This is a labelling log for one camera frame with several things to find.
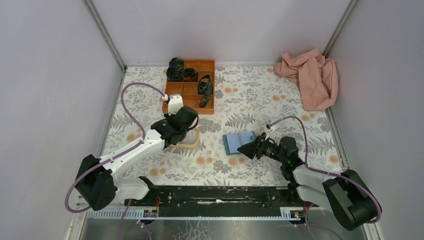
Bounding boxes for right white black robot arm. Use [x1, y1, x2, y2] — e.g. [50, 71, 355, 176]
[237, 134, 382, 231]

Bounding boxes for pink crumpled cloth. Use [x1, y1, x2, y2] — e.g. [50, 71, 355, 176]
[273, 48, 339, 111]

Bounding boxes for blue leather card holder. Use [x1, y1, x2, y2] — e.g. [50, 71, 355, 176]
[222, 131, 257, 156]

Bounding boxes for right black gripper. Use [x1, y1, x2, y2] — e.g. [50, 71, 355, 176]
[237, 132, 287, 164]

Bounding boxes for dark rolled belt middle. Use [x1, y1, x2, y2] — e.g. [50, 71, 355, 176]
[182, 68, 199, 82]

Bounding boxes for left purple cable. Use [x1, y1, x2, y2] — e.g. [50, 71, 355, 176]
[64, 82, 168, 214]

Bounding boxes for white slotted cable duct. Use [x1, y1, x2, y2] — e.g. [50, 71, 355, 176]
[86, 205, 305, 222]

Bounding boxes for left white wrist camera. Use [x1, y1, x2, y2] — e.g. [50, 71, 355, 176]
[162, 94, 184, 115]

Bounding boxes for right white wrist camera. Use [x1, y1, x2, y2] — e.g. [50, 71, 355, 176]
[265, 122, 275, 139]

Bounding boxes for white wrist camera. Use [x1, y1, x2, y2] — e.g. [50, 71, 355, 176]
[162, 94, 184, 115]
[265, 122, 275, 139]

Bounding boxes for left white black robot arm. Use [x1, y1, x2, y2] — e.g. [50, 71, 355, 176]
[71, 106, 199, 211]

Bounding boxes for dark rolled belt top-left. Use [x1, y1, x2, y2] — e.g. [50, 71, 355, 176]
[166, 66, 184, 82]

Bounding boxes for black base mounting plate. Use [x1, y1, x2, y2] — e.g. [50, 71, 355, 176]
[124, 177, 312, 212]

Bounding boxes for dark rolled belt outside box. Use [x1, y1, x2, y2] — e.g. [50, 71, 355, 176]
[168, 57, 185, 70]

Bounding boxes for orange compartment organizer box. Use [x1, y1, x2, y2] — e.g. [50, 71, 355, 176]
[164, 59, 216, 115]

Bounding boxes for cards in beige tray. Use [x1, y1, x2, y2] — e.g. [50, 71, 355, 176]
[181, 129, 198, 145]

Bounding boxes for beige oval tray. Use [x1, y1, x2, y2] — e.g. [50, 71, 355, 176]
[175, 127, 200, 149]

